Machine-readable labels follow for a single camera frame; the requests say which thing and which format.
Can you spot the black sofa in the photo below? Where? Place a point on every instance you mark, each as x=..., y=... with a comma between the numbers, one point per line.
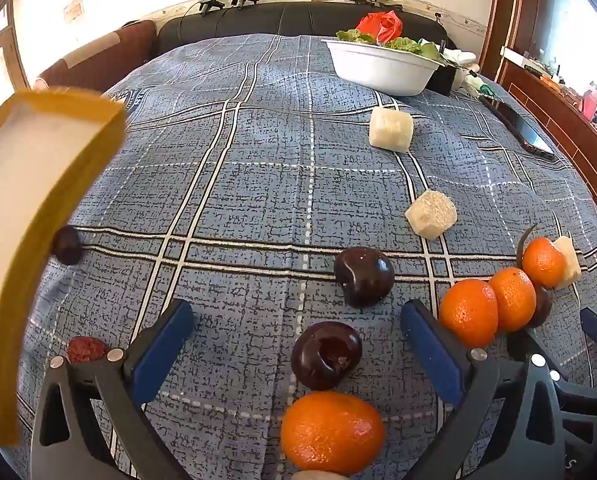
x=278, y=25

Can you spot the wooden door frame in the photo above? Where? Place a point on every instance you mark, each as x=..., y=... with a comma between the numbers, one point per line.
x=508, y=10

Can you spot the wooden cabinet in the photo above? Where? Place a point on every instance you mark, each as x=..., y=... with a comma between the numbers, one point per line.
x=553, y=110

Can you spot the green lettuce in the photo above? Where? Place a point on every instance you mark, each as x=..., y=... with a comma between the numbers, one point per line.
x=403, y=43

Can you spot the yellow cardboard tray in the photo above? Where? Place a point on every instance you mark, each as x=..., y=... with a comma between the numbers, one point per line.
x=8, y=210

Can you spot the brown armchair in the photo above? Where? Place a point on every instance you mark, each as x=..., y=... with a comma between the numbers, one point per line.
x=103, y=55

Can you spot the red date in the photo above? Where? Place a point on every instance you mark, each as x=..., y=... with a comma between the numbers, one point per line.
x=84, y=350

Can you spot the black phone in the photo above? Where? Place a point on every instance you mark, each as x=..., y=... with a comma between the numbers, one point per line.
x=518, y=127

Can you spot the dark plum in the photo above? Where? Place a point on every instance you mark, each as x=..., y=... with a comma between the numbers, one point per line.
x=67, y=246
x=327, y=356
x=364, y=277
x=542, y=308

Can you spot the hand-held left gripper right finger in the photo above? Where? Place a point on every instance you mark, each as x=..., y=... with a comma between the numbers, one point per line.
x=431, y=355

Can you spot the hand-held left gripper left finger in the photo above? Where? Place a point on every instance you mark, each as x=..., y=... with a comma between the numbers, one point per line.
x=163, y=355

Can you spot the white bottles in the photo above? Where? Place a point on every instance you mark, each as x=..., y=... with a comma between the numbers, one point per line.
x=462, y=57

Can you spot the mandarin orange with leaf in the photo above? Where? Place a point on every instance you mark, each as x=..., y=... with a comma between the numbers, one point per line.
x=543, y=262

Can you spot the white bowl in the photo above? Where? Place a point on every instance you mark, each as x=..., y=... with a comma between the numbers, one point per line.
x=381, y=70

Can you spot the red plastic bag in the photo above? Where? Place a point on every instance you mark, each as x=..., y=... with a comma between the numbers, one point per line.
x=381, y=25

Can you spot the wall plaque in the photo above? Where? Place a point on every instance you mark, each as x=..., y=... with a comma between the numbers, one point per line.
x=73, y=10

